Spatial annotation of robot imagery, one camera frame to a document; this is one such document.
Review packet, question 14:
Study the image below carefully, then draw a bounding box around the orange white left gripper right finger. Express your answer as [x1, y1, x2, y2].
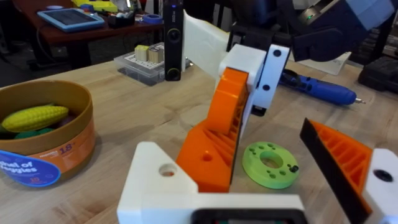
[299, 118, 398, 224]

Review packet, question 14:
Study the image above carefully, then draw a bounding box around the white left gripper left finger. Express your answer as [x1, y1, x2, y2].
[117, 141, 200, 224]

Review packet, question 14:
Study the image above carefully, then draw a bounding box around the finger of the orange white right gripper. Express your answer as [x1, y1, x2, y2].
[205, 43, 268, 138]
[251, 43, 292, 118]

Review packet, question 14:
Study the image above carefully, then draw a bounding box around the orange ribbed wedge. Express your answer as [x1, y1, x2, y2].
[175, 119, 241, 194]

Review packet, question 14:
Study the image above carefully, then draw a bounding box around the blue electric screwdriver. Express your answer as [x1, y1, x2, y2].
[278, 68, 367, 106]

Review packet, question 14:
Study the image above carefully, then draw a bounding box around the orange toy vegetable tub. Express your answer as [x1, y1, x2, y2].
[0, 80, 96, 188]

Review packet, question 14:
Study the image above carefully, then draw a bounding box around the white paper sheet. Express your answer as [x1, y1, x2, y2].
[288, 51, 353, 77]

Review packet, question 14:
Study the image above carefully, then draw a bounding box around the pale upright wrist plate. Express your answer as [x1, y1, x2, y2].
[182, 10, 231, 79]

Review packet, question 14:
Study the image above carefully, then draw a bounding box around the black plastic case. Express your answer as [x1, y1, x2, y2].
[357, 55, 398, 95]

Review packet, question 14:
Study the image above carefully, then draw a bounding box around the green disc with holes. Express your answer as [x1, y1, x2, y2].
[242, 141, 300, 190]

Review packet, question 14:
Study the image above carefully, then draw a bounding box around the clear plastic box with blocks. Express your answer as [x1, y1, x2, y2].
[113, 42, 193, 87]

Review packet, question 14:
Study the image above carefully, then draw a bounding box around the blue tape roll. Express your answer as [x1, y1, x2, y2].
[142, 13, 164, 26]

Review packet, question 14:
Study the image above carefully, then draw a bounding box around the black desk organiser box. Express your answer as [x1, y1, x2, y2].
[107, 11, 136, 29]

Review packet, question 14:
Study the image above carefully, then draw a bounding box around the yellow green board with blocks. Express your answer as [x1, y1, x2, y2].
[70, 0, 119, 13]

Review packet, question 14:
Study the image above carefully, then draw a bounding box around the brown wooden desk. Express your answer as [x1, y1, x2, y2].
[11, 0, 165, 70]

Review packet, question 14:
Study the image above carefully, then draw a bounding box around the tablet in blue case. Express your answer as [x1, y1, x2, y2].
[36, 7, 106, 34]

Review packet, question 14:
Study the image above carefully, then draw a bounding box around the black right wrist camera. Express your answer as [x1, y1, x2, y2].
[162, 0, 185, 82]

